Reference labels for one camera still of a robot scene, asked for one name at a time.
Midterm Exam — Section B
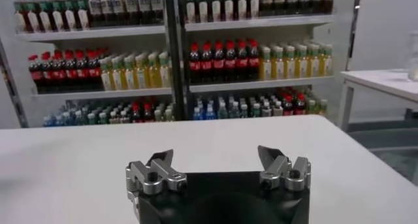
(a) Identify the yellow juice bottle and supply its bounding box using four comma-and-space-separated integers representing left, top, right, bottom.
259, 46, 273, 81
272, 45, 285, 80
321, 43, 334, 77
159, 51, 172, 89
295, 44, 308, 79
99, 57, 114, 91
111, 56, 125, 91
147, 52, 161, 89
283, 44, 297, 80
123, 54, 137, 91
135, 53, 149, 90
307, 44, 321, 78

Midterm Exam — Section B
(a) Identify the small dark white cap bottle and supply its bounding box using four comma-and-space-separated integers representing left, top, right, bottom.
237, 99, 250, 119
97, 108, 110, 125
260, 98, 272, 118
249, 99, 261, 118
108, 107, 120, 124
86, 109, 99, 125
271, 97, 283, 117
119, 106, 131, 124

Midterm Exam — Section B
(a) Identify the white side table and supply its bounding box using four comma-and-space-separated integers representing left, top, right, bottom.
338, 69, 418, 132

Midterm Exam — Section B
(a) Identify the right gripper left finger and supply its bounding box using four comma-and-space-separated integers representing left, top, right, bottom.
125, 148, 189, 196

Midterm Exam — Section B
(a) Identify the small red cap cola bottle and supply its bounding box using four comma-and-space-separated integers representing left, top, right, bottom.
130, 101, 143, 123
142, 101, 154, 123
282, 94, 295, 116
293, 93, 306, 116

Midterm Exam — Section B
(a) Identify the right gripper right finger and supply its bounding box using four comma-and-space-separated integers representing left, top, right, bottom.
257, 145, 312, 193

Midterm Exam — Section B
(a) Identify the white beverage display cabinet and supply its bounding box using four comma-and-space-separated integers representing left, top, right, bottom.
0, 0, 179, 129
169, 0, 362, 121

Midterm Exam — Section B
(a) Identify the small clear green bottle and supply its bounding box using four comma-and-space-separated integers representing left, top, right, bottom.
215, 101, 227, 120
226, 100, 238, 119

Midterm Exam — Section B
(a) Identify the green cap tea bottle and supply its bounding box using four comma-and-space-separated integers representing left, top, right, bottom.
197, 0, 209, 24
63, 0, 77, 31
75, 0, 89, 31
248, 0, 261, 20
223, 0, 235, 22
185, 0, 197, 24
14, 1, 27, 34
38, 0, 52, 33
210, 0, 222, 23
25, 0, 40, 33
50, 0, 65, 32
236, 0, 248, 21

